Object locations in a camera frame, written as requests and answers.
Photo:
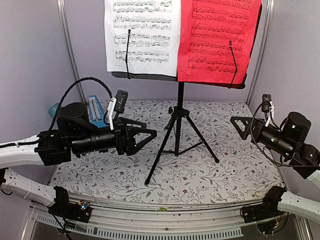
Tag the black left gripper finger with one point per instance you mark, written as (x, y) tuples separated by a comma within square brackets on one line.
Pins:
[(129, 124), (132, 145)]

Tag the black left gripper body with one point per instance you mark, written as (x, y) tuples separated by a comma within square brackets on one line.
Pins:
[(122, 145)]

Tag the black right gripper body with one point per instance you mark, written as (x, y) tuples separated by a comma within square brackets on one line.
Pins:
[(258, 123)]

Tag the black music stand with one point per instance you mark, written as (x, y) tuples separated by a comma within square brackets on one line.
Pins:
[(178, 113)]

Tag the white sheet music paper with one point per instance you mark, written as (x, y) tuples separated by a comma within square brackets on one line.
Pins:
[(142, 36)]

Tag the red sheet music paper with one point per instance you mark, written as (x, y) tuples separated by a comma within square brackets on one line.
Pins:
[(216, 41)]

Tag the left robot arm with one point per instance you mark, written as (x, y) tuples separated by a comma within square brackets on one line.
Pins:
[(75, 135)]

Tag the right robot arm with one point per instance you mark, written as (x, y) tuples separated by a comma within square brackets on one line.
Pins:
[(304, 158)]

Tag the blue metronome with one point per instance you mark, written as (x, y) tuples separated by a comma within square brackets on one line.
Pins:
[(96, 112)]

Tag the floral tablecloth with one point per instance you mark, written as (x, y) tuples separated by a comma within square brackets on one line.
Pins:
[(237, 171)]

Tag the teal cylindrical cup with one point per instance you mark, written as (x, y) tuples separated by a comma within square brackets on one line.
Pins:
[(52, 111)]

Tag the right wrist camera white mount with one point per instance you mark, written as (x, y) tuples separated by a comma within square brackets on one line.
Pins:
[(268, 107)]

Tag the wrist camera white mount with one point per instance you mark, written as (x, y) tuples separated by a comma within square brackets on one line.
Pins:
[(268, 107), (115, 107)]

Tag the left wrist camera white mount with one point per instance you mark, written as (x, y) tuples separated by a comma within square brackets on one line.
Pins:
[(115, 107)]

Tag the aluminium front frame rail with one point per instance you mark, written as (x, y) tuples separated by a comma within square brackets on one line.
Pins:
[(124, 220)]

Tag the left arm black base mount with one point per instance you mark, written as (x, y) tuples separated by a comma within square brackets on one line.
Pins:
[(79, 211)]

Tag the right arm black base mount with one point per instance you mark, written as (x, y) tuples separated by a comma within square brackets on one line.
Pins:
[(265, 210)]

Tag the right aluminium corner post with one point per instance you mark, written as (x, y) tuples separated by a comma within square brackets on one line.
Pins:
[(259, 47)]

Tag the aluminium corner post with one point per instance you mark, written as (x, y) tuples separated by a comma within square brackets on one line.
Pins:
[(61, 7), (259, 47)]

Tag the left aluminium corner post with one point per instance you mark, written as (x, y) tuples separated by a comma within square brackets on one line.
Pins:
[(61, 7)]

